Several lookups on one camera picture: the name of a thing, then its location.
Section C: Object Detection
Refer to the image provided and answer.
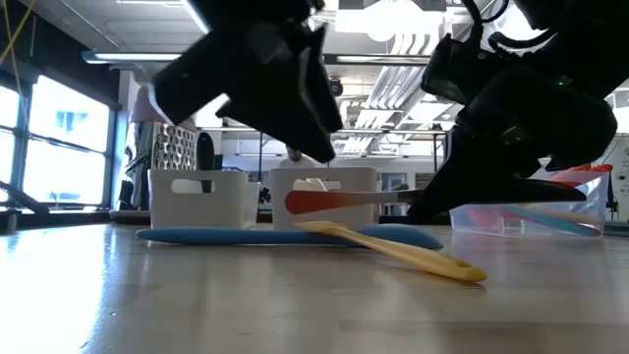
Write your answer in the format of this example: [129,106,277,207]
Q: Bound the teal silicone spatula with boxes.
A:
[505,205,603,238]

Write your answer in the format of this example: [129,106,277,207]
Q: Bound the yellow silicone spatula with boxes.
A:
[294,219,488,284]

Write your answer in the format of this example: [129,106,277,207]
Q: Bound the black aluminium table frame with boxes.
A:
[0,180,453,232]

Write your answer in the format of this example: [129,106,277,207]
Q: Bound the box grater pink handle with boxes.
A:
[110,97,199,226]

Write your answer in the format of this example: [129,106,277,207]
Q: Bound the black clamp handle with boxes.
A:
[196,131,216,194]

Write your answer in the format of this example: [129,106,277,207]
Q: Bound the clear plastic bin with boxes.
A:
[449,169,608,240]

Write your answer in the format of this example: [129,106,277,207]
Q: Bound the black frame light bar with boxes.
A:
[81,48,433,68]

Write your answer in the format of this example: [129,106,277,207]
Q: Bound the long blue silicone spatula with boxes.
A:
[136,223,444,251]

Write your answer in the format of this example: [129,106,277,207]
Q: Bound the person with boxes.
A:
[278,145,315,171]

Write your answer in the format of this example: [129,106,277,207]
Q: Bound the large window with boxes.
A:
[0,73,112,207]

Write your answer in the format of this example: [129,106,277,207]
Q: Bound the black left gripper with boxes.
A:
[149,19,344,163]

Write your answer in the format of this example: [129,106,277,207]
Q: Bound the white plastic bin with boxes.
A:
[268,166,378,231]
[147,169,260,230]

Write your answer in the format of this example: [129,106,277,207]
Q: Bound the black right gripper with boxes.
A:
[407,33,618,222]

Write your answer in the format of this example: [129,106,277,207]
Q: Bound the orange silicone spatula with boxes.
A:
[547,166,608,189]
[564,163,614,174]

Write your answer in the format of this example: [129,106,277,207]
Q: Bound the black metal station frame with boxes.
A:
[257,127,451,173]

